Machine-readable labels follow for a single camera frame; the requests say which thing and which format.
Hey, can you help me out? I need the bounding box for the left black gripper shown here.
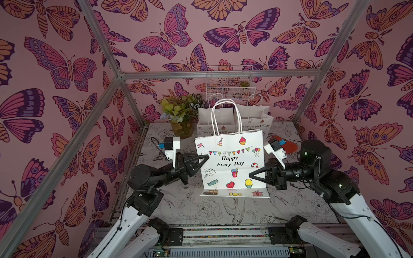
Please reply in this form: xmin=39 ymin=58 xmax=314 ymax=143
xmin=151 ymin=154 xmax=205 ymax=192

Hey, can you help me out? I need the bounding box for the white party paper bag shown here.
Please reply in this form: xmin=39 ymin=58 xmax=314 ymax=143
xmin=195 ymin=105 xmax=269 ymax=198

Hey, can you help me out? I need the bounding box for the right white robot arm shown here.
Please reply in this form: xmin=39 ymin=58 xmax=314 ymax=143
xmin=249 ymin=140 xmax=410 ymax=258

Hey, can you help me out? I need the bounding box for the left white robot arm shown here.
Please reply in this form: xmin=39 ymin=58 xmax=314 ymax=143
xmin=89 ymin=153 xmax=209 ymax=258

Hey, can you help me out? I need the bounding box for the back left white paper bag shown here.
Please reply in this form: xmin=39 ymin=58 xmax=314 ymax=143
xmin=196 ymin=98 xmax=237 ymax=137

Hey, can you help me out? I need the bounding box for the back right white paper bag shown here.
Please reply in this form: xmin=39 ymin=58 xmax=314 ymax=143
xmin=237 ymin=93 xmax=273 ymax=141

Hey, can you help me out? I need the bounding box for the red glove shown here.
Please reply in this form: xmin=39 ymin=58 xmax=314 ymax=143
xmin=270 ymin=135 xmax=298 ymax=154

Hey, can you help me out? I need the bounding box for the potted green plant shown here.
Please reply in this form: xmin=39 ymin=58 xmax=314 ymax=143
xmin=160 ymin=94 xmax=205 ymax=139

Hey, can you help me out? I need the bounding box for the small succulent in basket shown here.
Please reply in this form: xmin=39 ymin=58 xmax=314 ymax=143
xmin=239 ymin=81 xmax=250 ymax=88

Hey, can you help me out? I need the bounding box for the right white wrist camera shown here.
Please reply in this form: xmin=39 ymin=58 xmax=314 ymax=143
xmin=264 ymin=138 xmax=287 ymax=169

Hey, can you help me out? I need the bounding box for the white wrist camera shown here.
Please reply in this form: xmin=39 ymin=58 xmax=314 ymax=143
xmin=264 ymin=138 xmax=287 ymax=169
xmin=158 ymin=137 xmax=181 ymax=168

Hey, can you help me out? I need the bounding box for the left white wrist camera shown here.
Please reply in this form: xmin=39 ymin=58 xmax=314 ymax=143
xmin=158 ymin=137 xmax=181 ymax=168

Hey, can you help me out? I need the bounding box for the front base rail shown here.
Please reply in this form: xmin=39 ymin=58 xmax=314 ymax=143
xmin=119 ymin=224 xmax=361 ymax=258

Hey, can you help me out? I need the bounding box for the white wire wall basket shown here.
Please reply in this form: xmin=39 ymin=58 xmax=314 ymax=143
xmin=205 ymin=69 xmax=256 ymax=102

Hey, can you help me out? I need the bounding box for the aluminium frame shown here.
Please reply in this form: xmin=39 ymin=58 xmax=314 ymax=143
xmin=1 ymin=1 xmax=368 ymax=258

